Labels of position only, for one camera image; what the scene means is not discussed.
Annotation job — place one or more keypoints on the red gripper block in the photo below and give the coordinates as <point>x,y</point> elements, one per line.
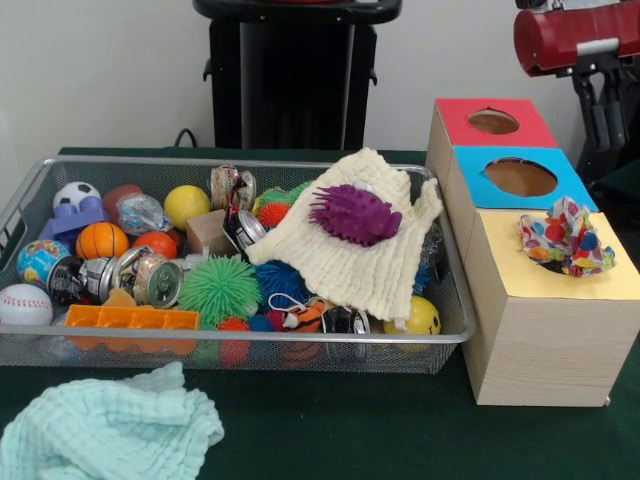
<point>575,40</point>

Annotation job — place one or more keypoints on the colourful dotted cloth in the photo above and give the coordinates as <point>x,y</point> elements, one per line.
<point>565,240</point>

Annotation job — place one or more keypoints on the purple spiky hedgehog toy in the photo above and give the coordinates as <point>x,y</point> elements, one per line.
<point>355,215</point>

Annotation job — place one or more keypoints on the cream knitted cloth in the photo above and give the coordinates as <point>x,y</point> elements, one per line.
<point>360,275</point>

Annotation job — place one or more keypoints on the light blue muslin cloth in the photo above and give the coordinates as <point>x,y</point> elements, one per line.
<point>100,430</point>

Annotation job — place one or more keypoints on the wooden box with three holes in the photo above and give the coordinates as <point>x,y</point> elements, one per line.
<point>550,350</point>

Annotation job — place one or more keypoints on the yellow smiley ball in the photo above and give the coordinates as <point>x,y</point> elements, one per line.
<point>425,315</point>

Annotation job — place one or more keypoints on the green spiky ball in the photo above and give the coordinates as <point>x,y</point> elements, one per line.
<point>220,290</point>

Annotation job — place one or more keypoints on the plain yellow ball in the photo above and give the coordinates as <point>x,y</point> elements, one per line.
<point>187,206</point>

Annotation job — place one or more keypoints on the red rubber ball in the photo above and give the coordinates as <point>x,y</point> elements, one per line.
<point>157,244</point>

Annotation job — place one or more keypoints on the orange plastic tray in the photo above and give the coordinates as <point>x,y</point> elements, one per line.
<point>130,317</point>

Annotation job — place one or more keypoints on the orange basketball toy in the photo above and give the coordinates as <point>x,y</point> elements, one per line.
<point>102,241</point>

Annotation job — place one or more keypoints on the black and white soccer ball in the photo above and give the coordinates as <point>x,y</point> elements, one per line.
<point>77,192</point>

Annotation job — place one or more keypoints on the white baseball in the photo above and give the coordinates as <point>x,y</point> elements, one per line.
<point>22,305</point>

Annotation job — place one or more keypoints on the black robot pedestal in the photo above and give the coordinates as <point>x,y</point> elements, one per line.
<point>300,75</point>

